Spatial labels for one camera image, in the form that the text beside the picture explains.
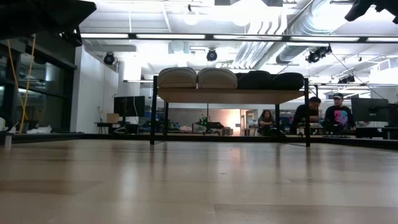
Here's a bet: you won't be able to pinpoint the long ceiling light strip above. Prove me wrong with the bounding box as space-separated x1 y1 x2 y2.
79 32 398 44

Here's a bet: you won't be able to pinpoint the grey slide sandal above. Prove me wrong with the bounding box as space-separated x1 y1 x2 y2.
197 67 239 90
156 67 198 90

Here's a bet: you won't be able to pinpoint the black standing desk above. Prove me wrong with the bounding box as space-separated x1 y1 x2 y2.
354 126 398 140

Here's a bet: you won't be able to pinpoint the white cloth pile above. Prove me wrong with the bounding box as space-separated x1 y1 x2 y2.
26 124 53 134

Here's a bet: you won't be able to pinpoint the white ceiling pipes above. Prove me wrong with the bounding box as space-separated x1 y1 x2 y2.
233 18 280 70

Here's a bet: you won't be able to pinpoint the black ceiling spotlights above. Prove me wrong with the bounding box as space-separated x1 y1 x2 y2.
337 75 356 85
305 45 333 64

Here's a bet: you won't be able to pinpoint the yellow cable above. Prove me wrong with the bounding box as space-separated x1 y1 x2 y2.
6 34 37 134

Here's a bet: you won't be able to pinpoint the black computer monitor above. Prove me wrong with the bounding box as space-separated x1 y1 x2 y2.
351 98 390 123

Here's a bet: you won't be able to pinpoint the black device with green light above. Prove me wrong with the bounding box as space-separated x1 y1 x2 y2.
192 115 225 135

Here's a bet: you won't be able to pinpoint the person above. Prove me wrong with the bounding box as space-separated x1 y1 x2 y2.
290 96 322 135
323 92 356 132
257 109 277 137

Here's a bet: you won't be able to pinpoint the black aluminium table frame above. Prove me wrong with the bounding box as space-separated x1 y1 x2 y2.
0 132 398 151

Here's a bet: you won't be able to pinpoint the silver ventilation duct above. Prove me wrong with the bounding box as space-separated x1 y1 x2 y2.
275 0 346 65

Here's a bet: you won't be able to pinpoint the wooden shelf with black legs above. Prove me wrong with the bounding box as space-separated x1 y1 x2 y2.
150 75 311 148

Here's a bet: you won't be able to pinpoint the round pendant lamp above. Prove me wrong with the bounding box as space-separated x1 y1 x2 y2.
182 3 200 26

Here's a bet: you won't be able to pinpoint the black monitor on stand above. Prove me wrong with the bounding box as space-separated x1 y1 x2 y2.
113 95 146 118

